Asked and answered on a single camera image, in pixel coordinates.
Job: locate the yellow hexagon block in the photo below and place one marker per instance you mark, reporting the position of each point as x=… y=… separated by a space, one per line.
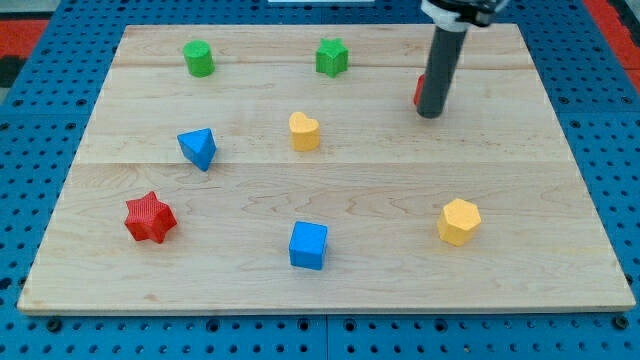
x=458 y=222

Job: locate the yellow heart block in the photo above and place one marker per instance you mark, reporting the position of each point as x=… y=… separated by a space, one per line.
x=305 y=132

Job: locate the blue triangular prism block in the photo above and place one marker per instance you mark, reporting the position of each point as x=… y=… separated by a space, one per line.
x=198 y=147

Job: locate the light wooden board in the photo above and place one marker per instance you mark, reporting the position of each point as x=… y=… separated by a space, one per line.
x=378 y=180

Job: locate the blue cube block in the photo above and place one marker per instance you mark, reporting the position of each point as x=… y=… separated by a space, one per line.
x=307 y=246

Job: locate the green cylinder block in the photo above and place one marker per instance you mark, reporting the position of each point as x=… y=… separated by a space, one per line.
x=198 y=58

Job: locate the red star block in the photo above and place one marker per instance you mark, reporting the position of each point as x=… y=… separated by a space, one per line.
x=149 y=219

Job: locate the green star block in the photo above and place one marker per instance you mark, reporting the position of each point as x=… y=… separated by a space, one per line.
x=331 y=57

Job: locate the red block behind pointer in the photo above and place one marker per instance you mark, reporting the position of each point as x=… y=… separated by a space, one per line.
x=418 y=89

